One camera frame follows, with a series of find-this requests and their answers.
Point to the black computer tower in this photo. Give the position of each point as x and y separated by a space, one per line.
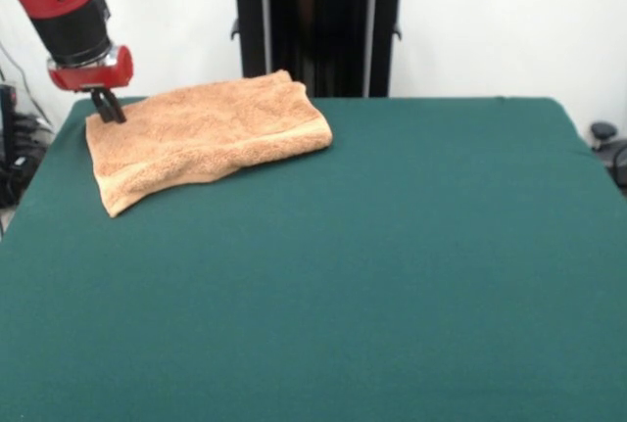
7 118

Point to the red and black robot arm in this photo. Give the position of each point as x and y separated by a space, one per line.
63 15

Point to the black equipment pile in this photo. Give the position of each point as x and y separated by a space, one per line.
24 148

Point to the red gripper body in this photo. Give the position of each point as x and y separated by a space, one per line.
88 77

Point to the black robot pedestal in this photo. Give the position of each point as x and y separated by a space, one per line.
318 50

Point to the dark green table cloth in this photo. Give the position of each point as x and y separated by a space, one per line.
147 343

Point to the black office chair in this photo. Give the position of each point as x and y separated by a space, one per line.
612 148

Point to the tan terry towel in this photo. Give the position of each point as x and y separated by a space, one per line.
196 138

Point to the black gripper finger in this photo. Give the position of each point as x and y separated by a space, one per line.
115 112
103 109

